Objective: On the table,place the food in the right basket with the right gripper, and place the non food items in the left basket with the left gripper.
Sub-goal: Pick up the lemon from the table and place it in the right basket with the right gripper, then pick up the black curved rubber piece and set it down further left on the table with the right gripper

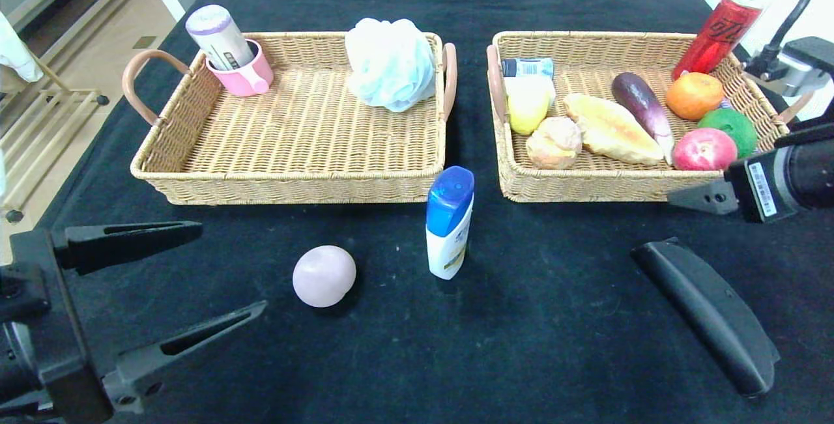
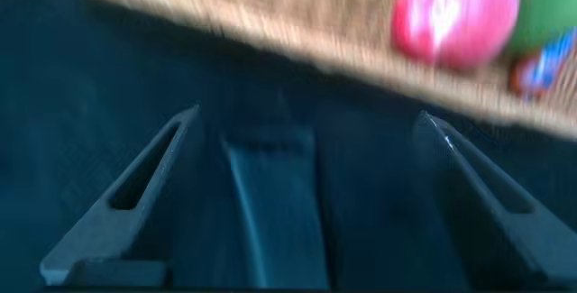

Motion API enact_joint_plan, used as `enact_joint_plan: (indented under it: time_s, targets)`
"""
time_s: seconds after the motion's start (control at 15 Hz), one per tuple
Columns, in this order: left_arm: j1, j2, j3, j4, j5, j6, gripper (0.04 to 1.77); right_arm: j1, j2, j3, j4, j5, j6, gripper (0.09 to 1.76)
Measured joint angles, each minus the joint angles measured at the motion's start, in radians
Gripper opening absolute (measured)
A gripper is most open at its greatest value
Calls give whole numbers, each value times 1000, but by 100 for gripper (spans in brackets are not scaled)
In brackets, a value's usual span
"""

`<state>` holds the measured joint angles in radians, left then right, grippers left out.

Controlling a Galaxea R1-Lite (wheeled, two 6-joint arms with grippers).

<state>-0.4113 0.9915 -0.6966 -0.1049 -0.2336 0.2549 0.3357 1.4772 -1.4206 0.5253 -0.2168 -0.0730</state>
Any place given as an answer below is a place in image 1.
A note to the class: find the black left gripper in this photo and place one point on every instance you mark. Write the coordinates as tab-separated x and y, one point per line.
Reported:
55	320

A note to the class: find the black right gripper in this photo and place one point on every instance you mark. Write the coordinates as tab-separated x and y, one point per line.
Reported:
757	191

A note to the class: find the red peach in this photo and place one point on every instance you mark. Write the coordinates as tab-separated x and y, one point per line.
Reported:
704	150

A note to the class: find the black curved plastic piece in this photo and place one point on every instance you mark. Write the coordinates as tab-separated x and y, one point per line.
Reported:
710	310

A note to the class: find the yellow round fruit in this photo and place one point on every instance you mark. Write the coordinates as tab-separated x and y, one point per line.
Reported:
528	108

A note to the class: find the white shampoo bottle blue cap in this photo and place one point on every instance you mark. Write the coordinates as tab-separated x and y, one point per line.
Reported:
448	209

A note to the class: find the wicker basket holding food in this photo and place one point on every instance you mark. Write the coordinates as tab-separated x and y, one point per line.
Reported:
586	53

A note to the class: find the wicker basket holding pink mug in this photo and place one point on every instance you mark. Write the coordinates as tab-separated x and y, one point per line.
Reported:
306	137

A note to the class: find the green round fruit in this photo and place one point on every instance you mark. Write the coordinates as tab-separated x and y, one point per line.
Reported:
733	126

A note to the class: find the orange fruit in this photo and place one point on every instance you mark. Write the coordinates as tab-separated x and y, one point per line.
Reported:
694	96

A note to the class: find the golden bread loaf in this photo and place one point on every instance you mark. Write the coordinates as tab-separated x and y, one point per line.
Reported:
612	131

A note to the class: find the purple eggplant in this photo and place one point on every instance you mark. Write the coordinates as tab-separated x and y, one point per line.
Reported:
642	101

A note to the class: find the cream puff pastry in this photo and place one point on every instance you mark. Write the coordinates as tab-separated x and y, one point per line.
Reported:
554	144

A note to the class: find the red soda can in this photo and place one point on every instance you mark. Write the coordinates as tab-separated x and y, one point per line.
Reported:
720	32

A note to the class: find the small white juice carton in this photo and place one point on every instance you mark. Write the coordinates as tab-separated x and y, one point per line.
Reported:
552	87

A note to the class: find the pale purple round ball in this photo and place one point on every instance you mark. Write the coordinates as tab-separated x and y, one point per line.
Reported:
324	277

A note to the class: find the small blue labelled bottle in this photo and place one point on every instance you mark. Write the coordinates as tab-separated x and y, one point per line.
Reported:
528	68

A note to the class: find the pink mug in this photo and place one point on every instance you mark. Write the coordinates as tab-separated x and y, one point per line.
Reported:
247	82

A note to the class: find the black table cloth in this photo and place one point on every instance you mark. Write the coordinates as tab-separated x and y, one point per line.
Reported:
391	359

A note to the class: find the white hanging cloth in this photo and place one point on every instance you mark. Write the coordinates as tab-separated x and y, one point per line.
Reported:
16	53

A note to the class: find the white tube with purple cap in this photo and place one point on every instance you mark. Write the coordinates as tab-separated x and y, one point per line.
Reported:
218	34

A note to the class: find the light blue bath pouf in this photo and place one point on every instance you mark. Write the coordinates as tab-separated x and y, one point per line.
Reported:
391	66

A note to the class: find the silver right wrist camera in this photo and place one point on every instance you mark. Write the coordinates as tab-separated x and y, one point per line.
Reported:
805	66

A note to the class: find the beige metal trolley frame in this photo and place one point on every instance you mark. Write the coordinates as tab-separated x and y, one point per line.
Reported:
78	94

